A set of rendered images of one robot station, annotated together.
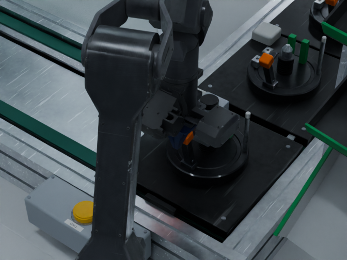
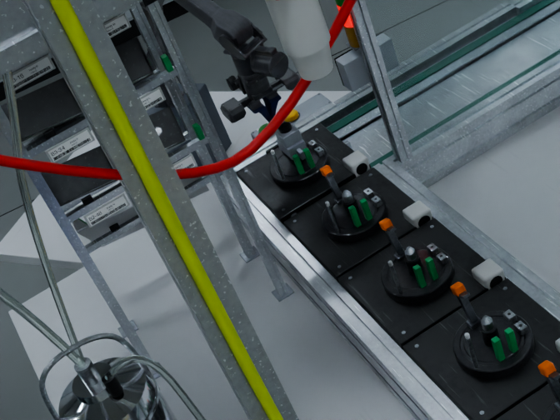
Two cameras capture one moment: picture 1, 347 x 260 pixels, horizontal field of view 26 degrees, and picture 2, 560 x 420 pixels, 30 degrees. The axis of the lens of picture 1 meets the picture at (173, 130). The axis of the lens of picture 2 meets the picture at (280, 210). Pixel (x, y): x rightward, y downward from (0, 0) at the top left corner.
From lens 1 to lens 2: 2.70 m
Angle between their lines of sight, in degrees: 88
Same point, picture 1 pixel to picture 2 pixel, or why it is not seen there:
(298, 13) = (445, 246)
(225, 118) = (227, 107)
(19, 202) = not seen: hidden behind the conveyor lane
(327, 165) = not seen: hidden behind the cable
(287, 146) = (283, 208)
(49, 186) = (322, 102)
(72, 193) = (310, 111)
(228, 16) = (544, 243)
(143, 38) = not seen: outside the picture
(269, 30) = (412, 210)
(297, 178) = (262, 217)
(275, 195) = (252, 201)
